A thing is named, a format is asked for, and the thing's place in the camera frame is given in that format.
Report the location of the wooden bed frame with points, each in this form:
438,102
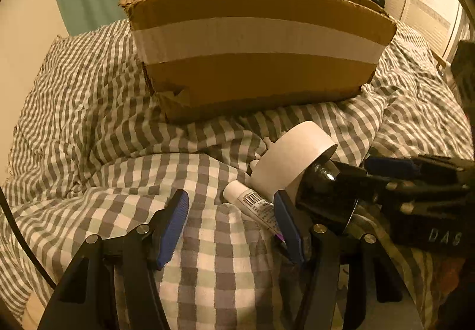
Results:
439,58

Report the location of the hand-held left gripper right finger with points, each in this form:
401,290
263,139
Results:
288,231

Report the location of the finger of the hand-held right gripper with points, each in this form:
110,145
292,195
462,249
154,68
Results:
404,192
393,166

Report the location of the white tape roll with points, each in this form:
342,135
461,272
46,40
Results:
287,159

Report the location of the white wardrobe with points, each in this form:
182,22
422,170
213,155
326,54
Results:
419,0

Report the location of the grey checked duvet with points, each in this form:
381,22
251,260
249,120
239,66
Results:
85,122

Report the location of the white tube with barcode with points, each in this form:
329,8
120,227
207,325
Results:
252,202

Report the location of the green checked cloth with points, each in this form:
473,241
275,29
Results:
222,259

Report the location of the brown cardboard box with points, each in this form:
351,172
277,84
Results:
256,44

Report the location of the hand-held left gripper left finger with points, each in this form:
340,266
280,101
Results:
173,228

